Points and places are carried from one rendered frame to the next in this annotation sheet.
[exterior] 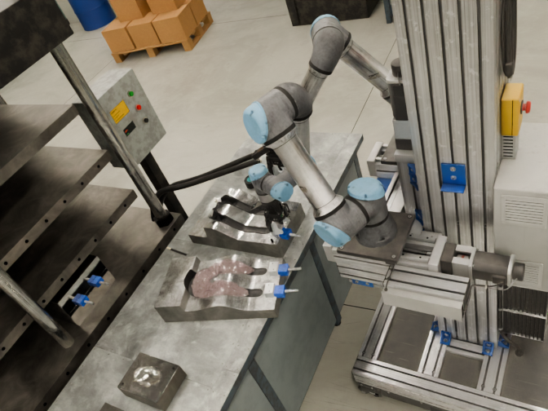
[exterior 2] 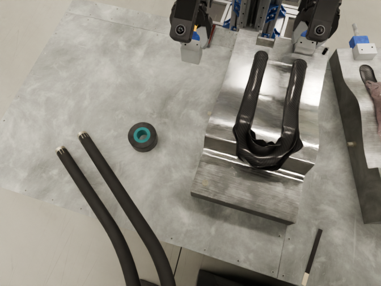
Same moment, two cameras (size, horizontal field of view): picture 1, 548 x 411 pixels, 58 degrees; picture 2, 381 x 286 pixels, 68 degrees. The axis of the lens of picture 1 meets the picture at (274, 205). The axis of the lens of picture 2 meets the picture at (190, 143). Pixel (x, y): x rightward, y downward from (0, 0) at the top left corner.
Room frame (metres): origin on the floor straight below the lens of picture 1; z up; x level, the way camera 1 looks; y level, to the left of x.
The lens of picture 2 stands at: (2.06, 0.40, 1.55)
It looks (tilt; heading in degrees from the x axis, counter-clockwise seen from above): 69 degrees down; 252
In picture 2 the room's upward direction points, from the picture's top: 7 degrees counter-clockwise
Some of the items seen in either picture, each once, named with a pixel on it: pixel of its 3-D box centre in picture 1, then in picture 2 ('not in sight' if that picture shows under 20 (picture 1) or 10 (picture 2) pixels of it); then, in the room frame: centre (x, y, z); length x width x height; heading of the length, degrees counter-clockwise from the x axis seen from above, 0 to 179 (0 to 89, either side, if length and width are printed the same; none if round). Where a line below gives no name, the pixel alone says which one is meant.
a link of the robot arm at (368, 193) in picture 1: (366, 200); not in sight; (1.22, -0.29, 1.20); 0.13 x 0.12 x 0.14; 116
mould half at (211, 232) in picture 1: (243, 219); (263, 116); (1.77, 0.16, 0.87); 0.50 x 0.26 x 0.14; 49
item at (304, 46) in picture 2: (287, 233); (306, 36); (1.55, -0.01, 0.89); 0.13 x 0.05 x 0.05; 49
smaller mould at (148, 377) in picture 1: (152, 381); not in sight; (1.15, 0.67, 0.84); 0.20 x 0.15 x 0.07; 49
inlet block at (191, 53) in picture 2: not in sight; (196, 38); (1.85, -0.11, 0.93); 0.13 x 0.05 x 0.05; 49
